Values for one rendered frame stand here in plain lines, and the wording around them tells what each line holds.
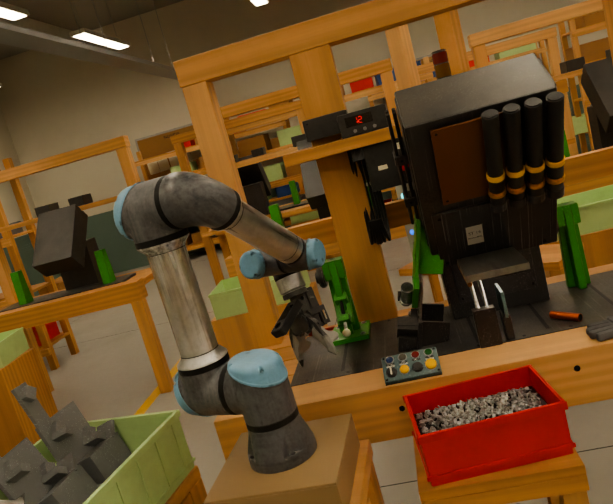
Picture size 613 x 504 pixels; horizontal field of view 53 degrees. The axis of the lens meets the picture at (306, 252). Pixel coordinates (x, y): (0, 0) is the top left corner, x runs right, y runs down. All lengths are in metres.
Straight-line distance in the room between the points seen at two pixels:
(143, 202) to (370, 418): 0.83
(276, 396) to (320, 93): 1.15
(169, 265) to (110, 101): 11.51
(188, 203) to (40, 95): 12.22
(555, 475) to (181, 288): 0.86
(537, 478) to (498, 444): 0.10
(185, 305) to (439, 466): 0.63
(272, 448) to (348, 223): 1.03
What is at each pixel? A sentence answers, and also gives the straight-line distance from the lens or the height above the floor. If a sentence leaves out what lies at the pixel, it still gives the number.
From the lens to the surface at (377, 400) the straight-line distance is 1.67.
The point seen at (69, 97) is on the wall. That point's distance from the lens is 13.13.
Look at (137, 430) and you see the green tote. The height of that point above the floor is 0.92.
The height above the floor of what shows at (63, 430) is 1.02.
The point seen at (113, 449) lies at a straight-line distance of 1.85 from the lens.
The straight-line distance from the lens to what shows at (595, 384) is 1.73.
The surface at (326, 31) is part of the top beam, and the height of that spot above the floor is 1.89.
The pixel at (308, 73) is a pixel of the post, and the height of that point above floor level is 1.78.
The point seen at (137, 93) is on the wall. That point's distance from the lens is 12.57.
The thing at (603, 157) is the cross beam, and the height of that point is 1.25.
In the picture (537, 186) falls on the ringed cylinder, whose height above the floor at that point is 1.31.
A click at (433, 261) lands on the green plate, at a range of 1.80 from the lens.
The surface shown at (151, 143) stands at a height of 2.29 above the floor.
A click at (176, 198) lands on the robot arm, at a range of 1.24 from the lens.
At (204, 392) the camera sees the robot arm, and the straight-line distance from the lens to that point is 1.37.
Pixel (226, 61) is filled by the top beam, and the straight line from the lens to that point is 2.19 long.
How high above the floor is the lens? 1.57
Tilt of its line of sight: 10 degrees down
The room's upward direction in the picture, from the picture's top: 15 degrees counter-clockwise
